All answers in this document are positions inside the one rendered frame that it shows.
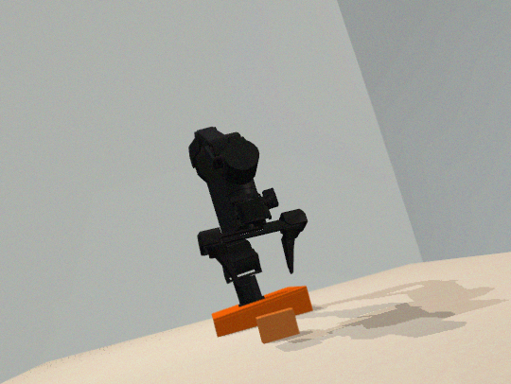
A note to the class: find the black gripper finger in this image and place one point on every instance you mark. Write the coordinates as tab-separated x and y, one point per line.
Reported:
288	239
220	252

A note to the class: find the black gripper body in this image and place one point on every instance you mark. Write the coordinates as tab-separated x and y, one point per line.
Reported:
214	236

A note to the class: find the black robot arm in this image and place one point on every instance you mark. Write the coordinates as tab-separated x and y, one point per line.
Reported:
228	163

